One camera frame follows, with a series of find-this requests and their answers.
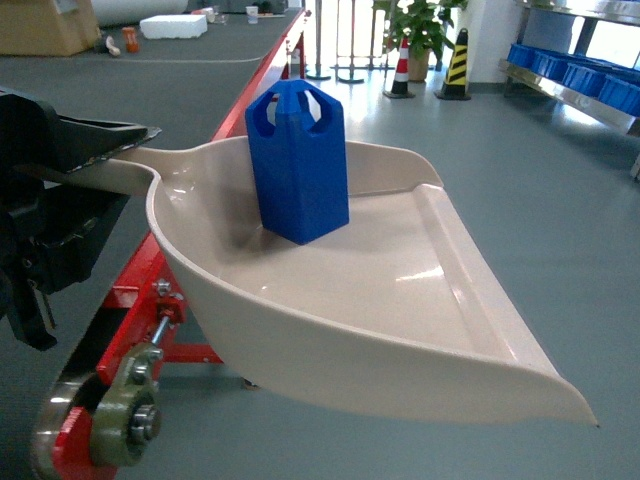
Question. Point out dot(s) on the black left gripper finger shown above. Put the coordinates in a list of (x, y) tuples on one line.
[(79, 221), (79, 143)]

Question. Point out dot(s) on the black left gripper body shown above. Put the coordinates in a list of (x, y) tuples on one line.
[(25, 134)]

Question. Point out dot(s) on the blue plastic part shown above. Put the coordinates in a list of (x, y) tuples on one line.
[(297, 147)]

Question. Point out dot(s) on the beige plastic dustpan tray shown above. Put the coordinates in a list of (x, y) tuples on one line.
[(395, 314)]

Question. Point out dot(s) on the steel shelf rack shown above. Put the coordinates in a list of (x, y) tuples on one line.
[(599, 89)]

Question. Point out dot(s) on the large open cardboard box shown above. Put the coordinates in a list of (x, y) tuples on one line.
[(47, 28)]

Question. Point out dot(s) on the white foam block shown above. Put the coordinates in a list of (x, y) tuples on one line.
[(179, 26)]

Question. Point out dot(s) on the conveyor end roller bearing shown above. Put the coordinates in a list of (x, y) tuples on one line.
[(87, 429)]

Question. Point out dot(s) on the white paper cup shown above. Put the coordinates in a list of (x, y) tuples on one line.
[(252, 13)]

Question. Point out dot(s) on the red white traffic cone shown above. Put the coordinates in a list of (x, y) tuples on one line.
[(399, 88)]

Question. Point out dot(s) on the green potted plant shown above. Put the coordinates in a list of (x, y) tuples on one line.
[(424, 24)]

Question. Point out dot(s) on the yellow black traffic cone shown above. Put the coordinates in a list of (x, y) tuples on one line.
[(454, 86)]

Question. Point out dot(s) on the wooden handled brush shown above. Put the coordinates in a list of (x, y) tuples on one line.
[(106, 45)]

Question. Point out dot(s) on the red conveyor frame edge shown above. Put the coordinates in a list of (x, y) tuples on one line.
[(144, 305)]

